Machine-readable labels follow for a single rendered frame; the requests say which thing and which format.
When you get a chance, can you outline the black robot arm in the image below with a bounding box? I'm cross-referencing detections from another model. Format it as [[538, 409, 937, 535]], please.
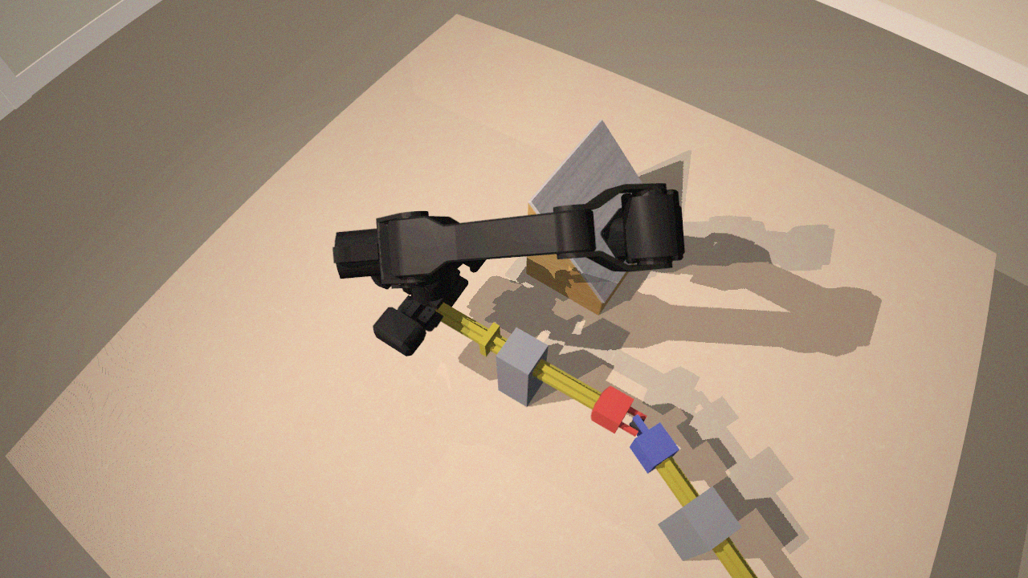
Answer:
[[333, 183, 684, 295]]

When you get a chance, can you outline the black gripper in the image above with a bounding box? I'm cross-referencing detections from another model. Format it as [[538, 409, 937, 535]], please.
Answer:
[[373, 269, 468, 356]]

